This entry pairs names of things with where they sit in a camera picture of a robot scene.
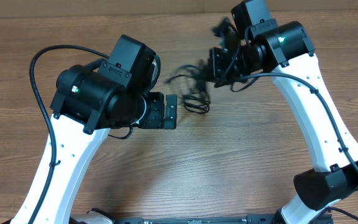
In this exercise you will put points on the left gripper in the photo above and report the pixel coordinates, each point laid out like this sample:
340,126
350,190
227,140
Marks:
156,118

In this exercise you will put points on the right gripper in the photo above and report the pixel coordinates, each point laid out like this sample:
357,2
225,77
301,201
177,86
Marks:
215,64

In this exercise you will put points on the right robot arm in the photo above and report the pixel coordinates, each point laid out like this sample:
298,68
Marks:
255,46

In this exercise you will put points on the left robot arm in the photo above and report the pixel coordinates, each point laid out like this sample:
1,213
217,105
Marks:
115,91

